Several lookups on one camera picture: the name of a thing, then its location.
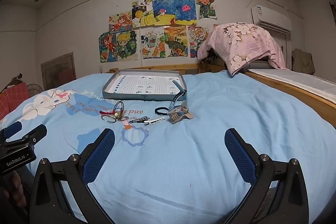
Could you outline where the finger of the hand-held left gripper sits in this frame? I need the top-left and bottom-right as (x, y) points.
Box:
(3, 121), (23, 139)
(19, 124), (48, 146)

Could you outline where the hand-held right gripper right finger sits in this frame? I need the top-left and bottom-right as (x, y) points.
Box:
(224, 128), (310, 224)

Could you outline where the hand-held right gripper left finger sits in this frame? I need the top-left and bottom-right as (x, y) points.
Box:
(29, 128), (116, 224)

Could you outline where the thin grey hair tie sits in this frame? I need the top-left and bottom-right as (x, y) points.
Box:
(101, 115), (118, 124)

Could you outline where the white hair clip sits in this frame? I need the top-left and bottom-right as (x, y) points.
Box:
(144, 117), (165, 126)

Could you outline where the beige hair claw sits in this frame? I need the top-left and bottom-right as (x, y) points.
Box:
(167, 100), (194, 125)

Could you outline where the grey tray with grid paper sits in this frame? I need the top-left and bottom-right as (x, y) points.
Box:
(102, 69), (188, 102)

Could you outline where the person's left hand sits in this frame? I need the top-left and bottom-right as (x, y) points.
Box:
(3, 172), (27, 208)

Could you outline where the red plaid cloth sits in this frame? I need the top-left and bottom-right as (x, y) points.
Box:
(0, 82), (29, 119)

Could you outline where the brown wooden door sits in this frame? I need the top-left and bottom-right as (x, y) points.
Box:
(41, 52), (76, 90)

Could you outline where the light blue wrist watch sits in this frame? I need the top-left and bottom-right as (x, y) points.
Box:
(168, 80), (188, 112)

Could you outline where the grey object under blanket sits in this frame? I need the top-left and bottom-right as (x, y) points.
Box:
(243, 56), (272, 70)

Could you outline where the wooden headboard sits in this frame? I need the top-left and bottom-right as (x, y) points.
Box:
(109, 63), (229, 75)

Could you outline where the mermaid drawing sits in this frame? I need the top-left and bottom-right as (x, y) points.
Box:
(98, 31), (118, 63)

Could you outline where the blond figure green drawing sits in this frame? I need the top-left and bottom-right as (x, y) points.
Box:
(115, 30), (139, 62)

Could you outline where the olive hanging garment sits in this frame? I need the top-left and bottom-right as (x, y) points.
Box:
(292, 48), (315, 75)

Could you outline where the pink floral blanket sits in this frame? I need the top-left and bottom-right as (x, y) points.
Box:
(197, 22), (289, 75)

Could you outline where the white drawing with fish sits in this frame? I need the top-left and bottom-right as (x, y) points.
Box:
(140, 27), (166, 60)

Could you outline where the red and white town drawing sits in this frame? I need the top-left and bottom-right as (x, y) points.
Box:
(188, 25), (210, 58)

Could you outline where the whale drawing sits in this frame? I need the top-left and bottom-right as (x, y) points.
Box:
(164, 26), (189, 58)

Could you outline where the orange-haired girl drawing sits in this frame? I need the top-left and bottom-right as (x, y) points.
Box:
(109, 11), (133, 32)

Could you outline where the white air conditioner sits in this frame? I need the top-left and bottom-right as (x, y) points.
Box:
(251, 5), (292, 32)

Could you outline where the yellow and black drawing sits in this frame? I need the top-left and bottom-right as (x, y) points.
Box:
(131, 0), (154, 28)

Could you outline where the red-haired figure drawing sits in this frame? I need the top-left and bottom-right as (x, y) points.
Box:
(195, 0), (217, 20)

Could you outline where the blue sea drawing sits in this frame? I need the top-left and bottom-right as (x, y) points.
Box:
(152, 0), (197, 26)

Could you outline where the wire fan guard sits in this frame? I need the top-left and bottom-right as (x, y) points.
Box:
(26, 83), (44, 96)

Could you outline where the wooden bed side rail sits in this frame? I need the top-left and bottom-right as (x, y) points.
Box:
(245, 69), (336, 122)

